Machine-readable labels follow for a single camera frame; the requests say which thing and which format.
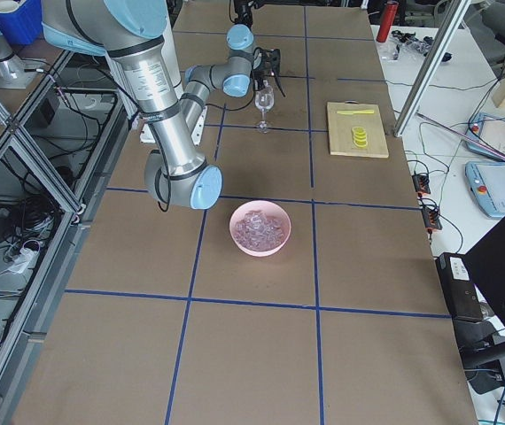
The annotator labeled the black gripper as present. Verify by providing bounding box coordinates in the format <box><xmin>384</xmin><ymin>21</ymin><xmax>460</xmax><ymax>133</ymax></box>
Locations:
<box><xmin>252</xmin><ymin>51</ymin><xmax>270</xmax><ymax>92</ymax></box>

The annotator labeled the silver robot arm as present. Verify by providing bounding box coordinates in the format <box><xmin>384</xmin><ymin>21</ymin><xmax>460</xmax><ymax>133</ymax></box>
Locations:
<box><xmin>229</xmin><ymin>0</ymin><xmax>275</xmax><ymax>28</ymax></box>
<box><xmin>42</xmin><ymin>1</ymin><xmax>261</xmax><ymax>210</ymax></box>

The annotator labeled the clear wine glass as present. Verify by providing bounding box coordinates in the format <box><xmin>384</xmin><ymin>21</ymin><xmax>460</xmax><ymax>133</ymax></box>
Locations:
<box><xmin>255</xmin><ymin>86</ymin><xmax>275</xmax><ymax>134</ymax></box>

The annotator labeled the pile of clear ice cubes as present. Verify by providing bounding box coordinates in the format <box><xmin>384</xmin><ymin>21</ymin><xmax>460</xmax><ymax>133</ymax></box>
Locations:
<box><xmin>233</xmin><ymin>211</ymin><xmax>287</xmax><ymax>251</ymax></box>

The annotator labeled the yellow plastic knife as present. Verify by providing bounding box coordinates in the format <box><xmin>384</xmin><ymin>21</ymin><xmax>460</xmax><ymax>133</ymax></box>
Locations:
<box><xmin>336</xmin><ymin>109</ymin><xmax>375</xmax><ymax>116</ymax></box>

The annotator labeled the bamboo cutting board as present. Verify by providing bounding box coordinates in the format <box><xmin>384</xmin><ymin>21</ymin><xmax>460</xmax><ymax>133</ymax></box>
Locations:
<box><xmin>326</xmin><ymin>102</ymin><xmax>389</xmax><ymax>158</ymax></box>

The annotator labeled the pink bowl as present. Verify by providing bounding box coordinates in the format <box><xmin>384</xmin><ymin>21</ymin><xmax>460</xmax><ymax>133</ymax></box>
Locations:
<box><xmin>229</xmin><ymin>200</ymin><xmax>291</xmax><ymax>257</ymax></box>

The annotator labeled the red metal bottle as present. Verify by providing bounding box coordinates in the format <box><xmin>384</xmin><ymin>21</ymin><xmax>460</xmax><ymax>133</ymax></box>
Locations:
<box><xmin>376</xmin><ymin>0</ymin><xmax>399</xmax><ymax>43</ymax></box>

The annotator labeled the blue teach pendant far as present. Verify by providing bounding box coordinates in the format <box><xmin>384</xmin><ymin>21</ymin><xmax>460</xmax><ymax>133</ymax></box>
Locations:
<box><xmin>465</xmin><ymin>112</ymin><xmax>505</xmax><ymax>160</ymax></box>

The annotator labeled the blue teach pendant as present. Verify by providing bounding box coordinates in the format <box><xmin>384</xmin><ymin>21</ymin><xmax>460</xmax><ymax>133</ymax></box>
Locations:
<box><xmin>465</xmin><ymin>112</ymin><xmax>505</xmax><ymax>160</ymax></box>
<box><xmin>465</xmin><ymin>161</ymin><xmax>505</xmax><ymax>219</ymax></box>

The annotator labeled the blue storage bin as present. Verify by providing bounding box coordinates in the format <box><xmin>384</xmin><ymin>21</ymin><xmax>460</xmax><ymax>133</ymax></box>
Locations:
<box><xmin>0</xmin><ymin>0</ymin><xmax>43</xmax><ymax>45</ymax></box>

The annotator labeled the blue teach pendant near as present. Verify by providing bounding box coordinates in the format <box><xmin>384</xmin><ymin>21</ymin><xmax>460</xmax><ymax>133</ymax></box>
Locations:
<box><xmin>465</xmin><ymin>161</ymin><xmax>505</xmax><ymax>219</ymax></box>

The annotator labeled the black monitor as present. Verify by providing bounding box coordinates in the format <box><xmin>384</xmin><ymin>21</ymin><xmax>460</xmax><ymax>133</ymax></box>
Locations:
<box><xmin>435</xmin><ymin>216</ymin><xmax>505</xmax><ymax>368</ymax></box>

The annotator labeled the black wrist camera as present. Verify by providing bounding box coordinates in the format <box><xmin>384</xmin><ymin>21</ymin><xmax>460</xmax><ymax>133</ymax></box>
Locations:
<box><xmin>261</xmin><ymin>49</ymin><xmax>286</xmax><ymax>97</ymax></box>

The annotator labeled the aluminium frame post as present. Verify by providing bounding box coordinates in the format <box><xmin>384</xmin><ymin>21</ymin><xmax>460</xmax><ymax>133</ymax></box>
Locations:
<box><xmin>393</xmin><ymin>0</ymin><xmax>470</xmax><ymax>137</ymax></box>

